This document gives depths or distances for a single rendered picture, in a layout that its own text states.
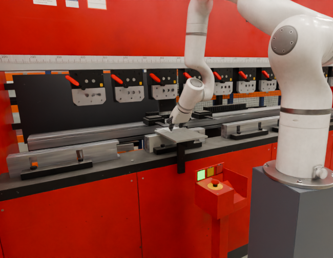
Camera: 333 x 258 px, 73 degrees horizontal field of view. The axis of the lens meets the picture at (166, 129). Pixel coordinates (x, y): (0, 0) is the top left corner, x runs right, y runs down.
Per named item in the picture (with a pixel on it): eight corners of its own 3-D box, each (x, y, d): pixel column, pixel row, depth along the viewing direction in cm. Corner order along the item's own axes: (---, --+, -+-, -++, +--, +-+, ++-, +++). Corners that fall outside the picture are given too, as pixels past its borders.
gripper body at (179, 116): (190, 100, 116) (184, 114, 124) (173, 101, 112) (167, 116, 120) (196, 110, 112) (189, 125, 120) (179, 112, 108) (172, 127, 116)
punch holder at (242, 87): (238, 93, 146) (239, 67, 142) (229, 92, 153) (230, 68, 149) (255, 92, 152) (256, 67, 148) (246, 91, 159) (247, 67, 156)
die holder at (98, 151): (9, 178, 100) (5, 158, 98) (12, 173, 105) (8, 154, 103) (120, 158, 120) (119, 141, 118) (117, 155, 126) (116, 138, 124)
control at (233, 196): (216, 219, 100) (217, 183, 96) (194, 203, 113) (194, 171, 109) (246, 206, 110) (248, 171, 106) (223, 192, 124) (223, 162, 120)
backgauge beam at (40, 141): (29, 157, 125) (25, 139, 123) (32, 150, 137) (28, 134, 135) (298, 116, 220) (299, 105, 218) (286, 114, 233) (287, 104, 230)
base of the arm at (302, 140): (355, 181, 60) (367, 113, 56) (299, 194, 54) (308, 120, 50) (296, 158, 77) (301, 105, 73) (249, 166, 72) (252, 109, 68)
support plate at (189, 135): (175, 143, 105) (175, 141, 104) (154, 132, 128) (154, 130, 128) (207, 137, 112) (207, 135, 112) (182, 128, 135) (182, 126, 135)
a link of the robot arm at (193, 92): (192, 97, 114) (175, 97, 111) (202, 76, 105) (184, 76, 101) (199, 108, 110) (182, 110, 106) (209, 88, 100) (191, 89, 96)
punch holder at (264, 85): (261, 91, 154) (262, 67, 150) (251, 91, 161) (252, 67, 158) (275, 90, 160) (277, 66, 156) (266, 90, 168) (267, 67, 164)
